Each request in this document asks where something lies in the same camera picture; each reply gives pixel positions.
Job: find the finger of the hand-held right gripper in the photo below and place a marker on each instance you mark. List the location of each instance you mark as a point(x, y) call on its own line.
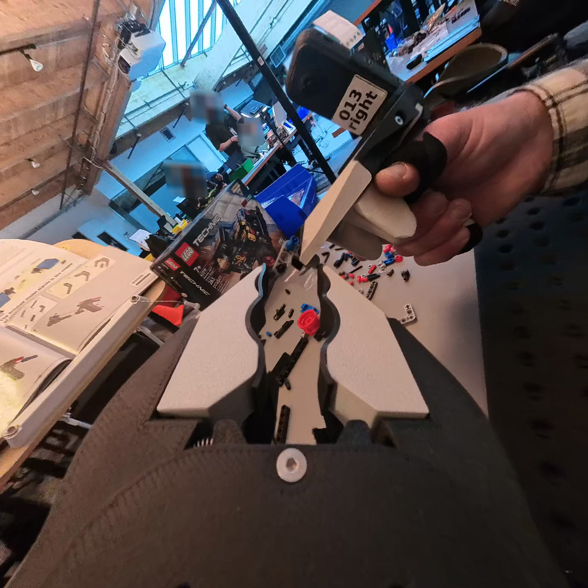
point(337, 202)

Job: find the orange plastic piece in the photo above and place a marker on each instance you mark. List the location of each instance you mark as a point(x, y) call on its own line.
point(167, 312)

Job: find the blue pin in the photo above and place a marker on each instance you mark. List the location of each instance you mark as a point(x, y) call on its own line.
point(292, 242)

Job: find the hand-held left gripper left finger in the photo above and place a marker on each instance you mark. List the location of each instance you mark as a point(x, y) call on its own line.
point(216, 367)

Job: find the black steel pillar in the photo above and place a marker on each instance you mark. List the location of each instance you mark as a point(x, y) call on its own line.
point(275, 82)

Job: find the wooden office desk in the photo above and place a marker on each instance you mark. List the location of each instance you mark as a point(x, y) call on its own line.
point(436, 46)

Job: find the blue flat wing piece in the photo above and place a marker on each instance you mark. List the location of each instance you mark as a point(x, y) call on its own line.
point(308, 307)

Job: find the instruction booklet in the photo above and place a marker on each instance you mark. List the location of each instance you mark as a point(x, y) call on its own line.
point(92, 294)

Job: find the green plastic crate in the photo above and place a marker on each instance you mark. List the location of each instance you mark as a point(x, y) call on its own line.
point(241, 169)

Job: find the white book stand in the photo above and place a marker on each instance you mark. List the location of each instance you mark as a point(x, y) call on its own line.
point(92, 360)

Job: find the person's right forearm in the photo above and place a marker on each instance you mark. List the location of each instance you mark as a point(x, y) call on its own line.
point(569, 128)

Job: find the black forked pin connector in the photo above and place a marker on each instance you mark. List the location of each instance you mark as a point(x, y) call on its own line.
point(279, 312)

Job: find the red wheel hub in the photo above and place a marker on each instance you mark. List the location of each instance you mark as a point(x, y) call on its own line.
point(307, 321)

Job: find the light grey angled beam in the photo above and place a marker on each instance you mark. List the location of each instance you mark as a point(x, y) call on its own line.
point(408, 313)
point(289, 264)

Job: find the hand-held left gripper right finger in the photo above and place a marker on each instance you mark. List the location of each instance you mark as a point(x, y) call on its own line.
point(376, 367)

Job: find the pile of small toy pins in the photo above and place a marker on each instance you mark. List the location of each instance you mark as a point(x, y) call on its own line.
point(367, 271)

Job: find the black long beam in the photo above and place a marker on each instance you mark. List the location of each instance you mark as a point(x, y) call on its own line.
point(287, 363)

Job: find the toy set box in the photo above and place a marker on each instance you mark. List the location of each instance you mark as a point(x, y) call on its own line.
point(206, 257)

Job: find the large instruction sheet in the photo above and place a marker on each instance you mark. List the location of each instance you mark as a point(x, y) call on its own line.
point(27, 266)

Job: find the blue plastic bin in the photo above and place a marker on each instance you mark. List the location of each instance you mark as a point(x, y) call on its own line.
point(289, 188)

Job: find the person's right hand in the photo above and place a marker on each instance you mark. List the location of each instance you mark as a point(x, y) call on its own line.
point(496, 151)

